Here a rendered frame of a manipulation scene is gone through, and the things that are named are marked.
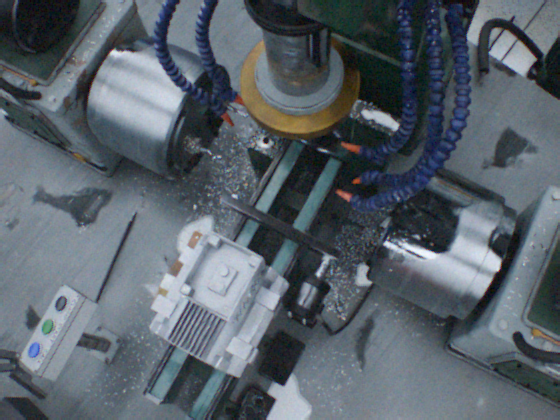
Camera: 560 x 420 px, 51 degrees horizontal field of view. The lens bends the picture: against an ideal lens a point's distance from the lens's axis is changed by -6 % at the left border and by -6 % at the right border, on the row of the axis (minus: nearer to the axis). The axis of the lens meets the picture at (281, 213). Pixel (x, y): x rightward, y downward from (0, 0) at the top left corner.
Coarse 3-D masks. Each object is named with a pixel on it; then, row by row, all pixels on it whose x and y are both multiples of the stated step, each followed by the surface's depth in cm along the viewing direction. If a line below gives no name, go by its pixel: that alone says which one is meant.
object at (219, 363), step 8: (264, 272) 108; (272, 272) 108; (272, 280) 108; (152, 328) 107; (160, 328) 105; (168, 328) 106; (216, 360) 104; (224, 360) 104; (216, 368) 103; (224, 368) 104
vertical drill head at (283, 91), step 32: (288, 0) 65; (320, 32) 73; (256, 64) 90; (288, 64) 79; (320, 64) 81; (352, 64) 91; (256, 96) 90; (288, 96) 87; (320, 96) 87; (352, 96) 89; (288, 128) 88; (320, 128) 88
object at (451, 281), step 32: (448, 192) 103; (480, 192) 105; (352, 224) 112; (416, 224) 101; (448, 224) 100; (480, 224) 100; (512, 224) 102; (384, 256) 104; (416, 256) 102; (448, 256) 100; (480, 256) 99; (416, 288) 105; (448, 288) 102; (480, 288) 101
